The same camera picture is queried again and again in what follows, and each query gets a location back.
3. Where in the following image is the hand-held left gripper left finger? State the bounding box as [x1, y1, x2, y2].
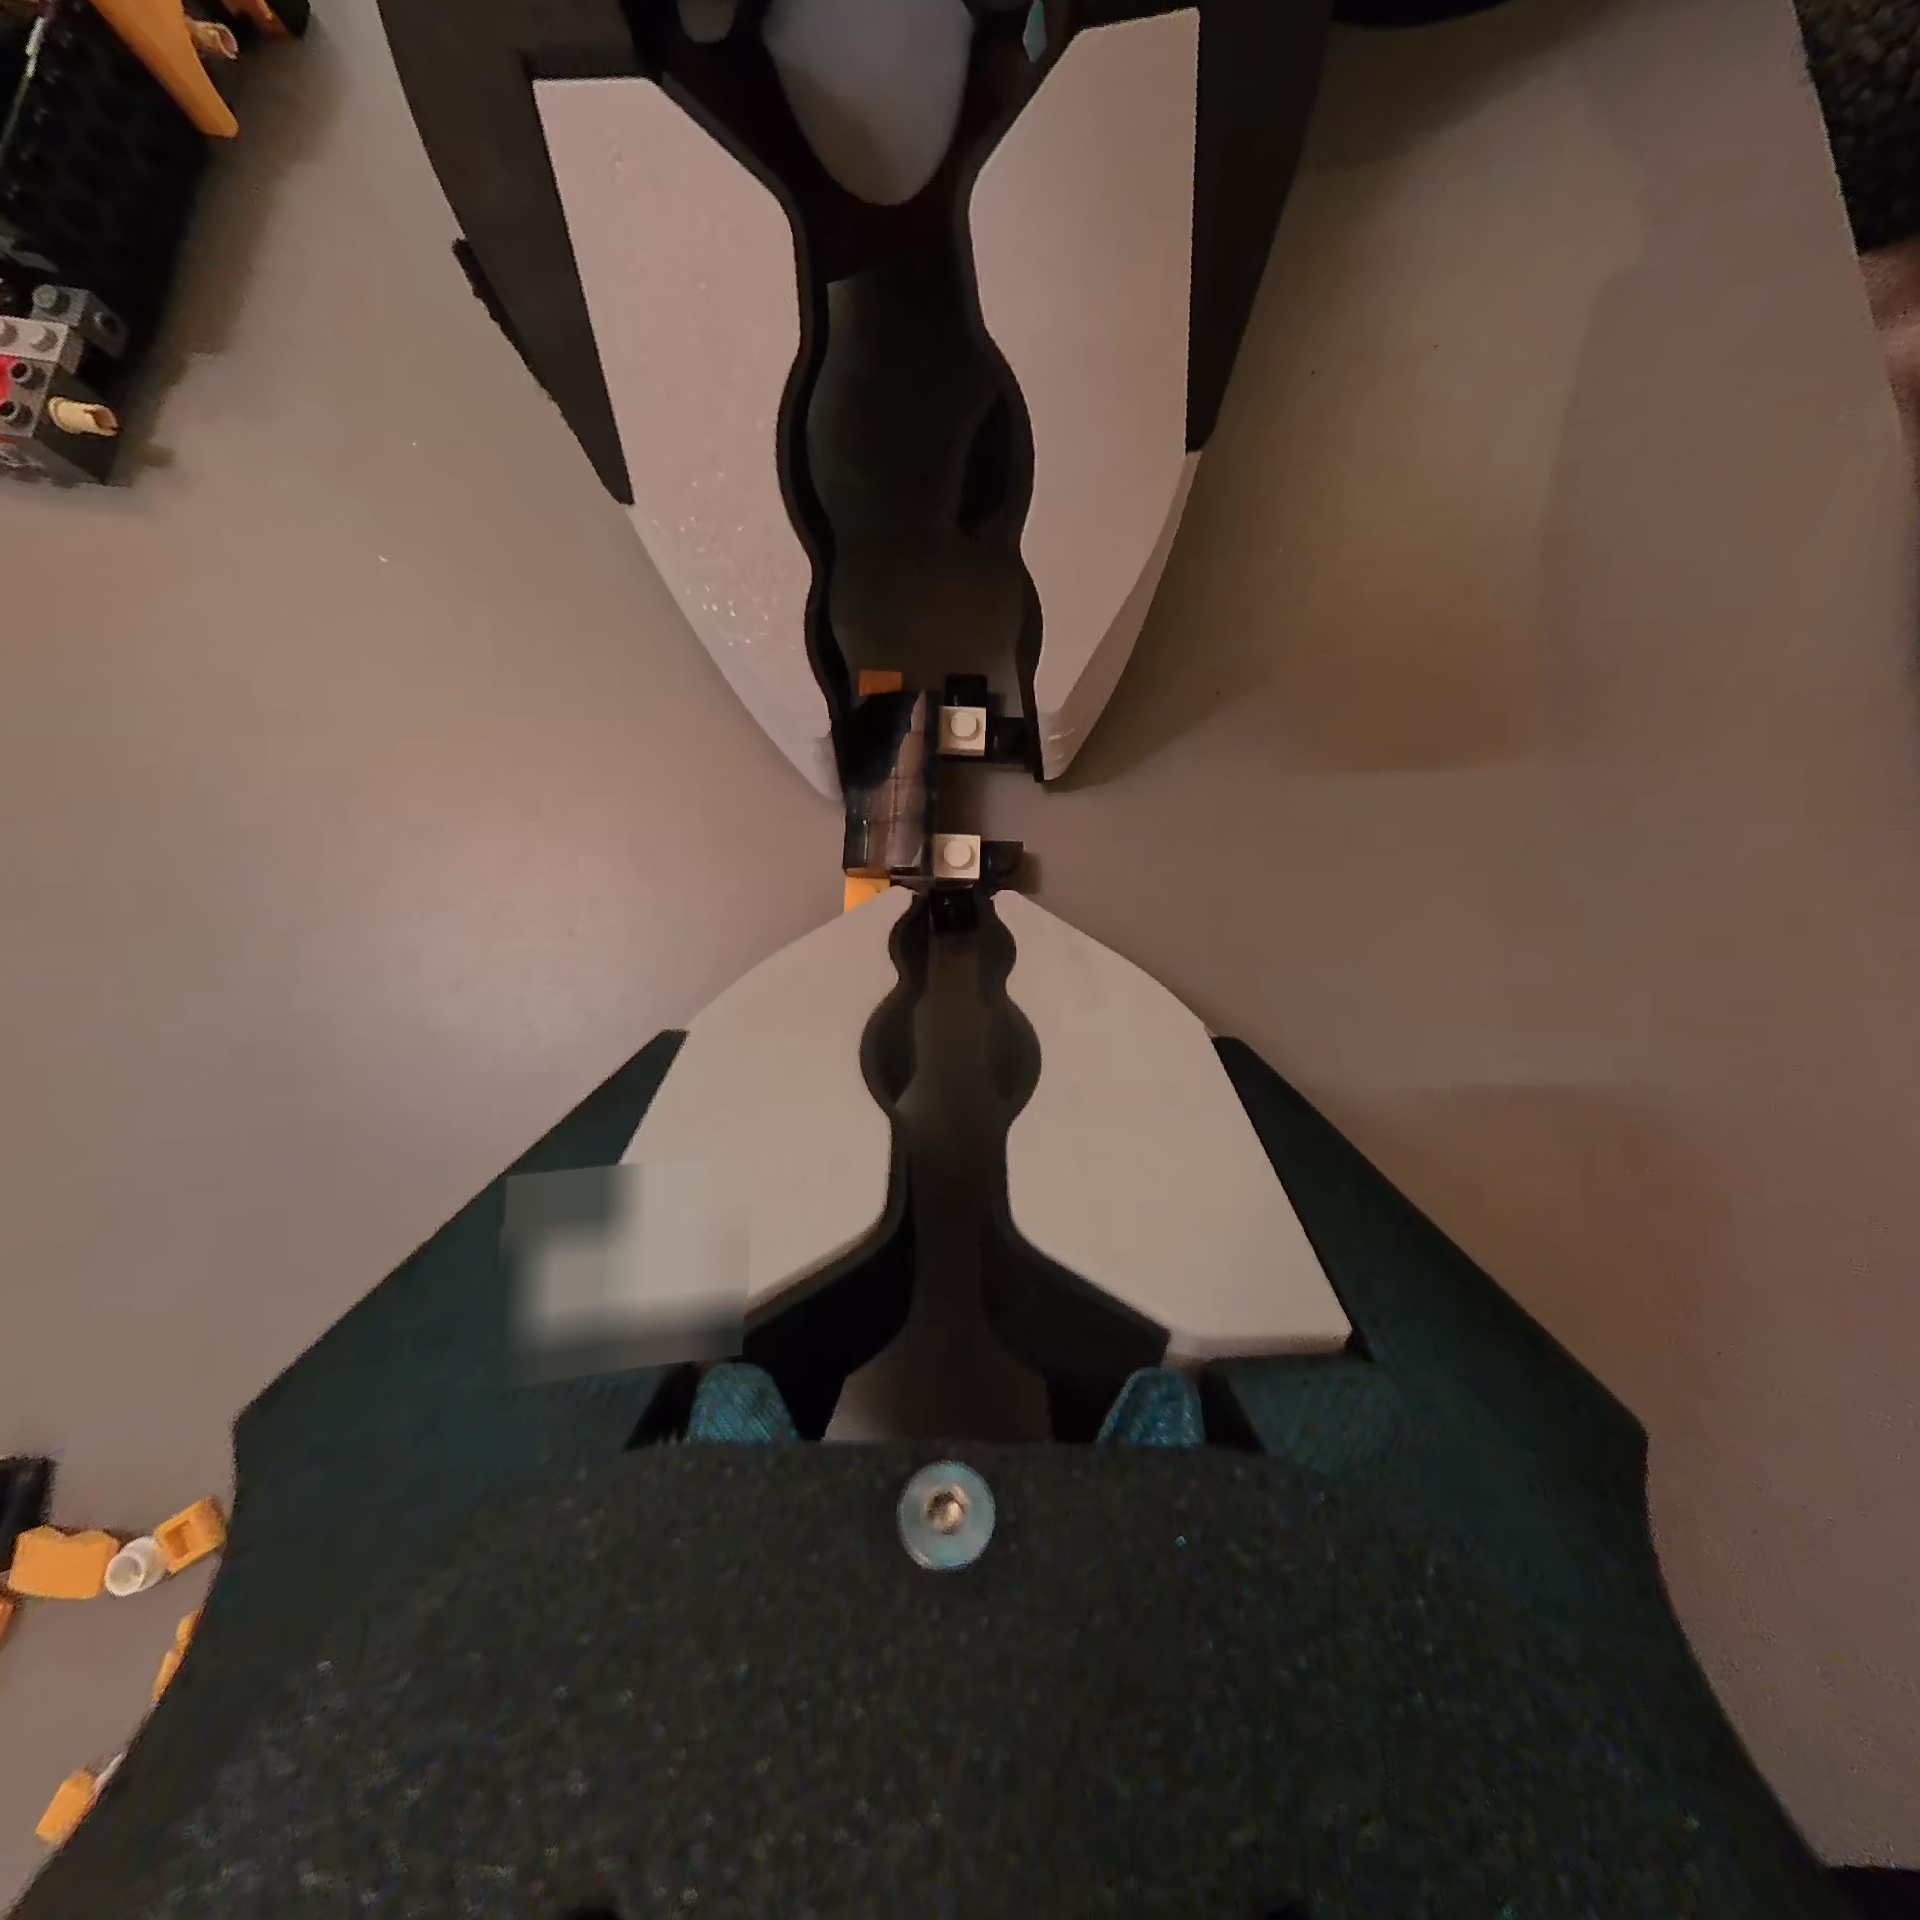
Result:
[621, 888, 919, 1328]

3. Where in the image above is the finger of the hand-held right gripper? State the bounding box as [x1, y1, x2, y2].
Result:
[967, 0, 1205, 786]
[530, 72, 843, 801]

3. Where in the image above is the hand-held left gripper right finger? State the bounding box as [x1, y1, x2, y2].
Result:
[979, 888, 1357, 1365]

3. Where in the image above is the small lego subassembly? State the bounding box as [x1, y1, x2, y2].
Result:
[836, 669, 1040, 916]

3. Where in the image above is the pile of small lego pieces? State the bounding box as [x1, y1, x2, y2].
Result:
[0, 1452, 227, 1848]

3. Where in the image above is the orange black lego car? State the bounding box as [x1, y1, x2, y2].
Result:
[0, 0, 310, 489]

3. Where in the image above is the beige sweatshirt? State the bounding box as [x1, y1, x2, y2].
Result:
[1860, 246, 1920, 500]

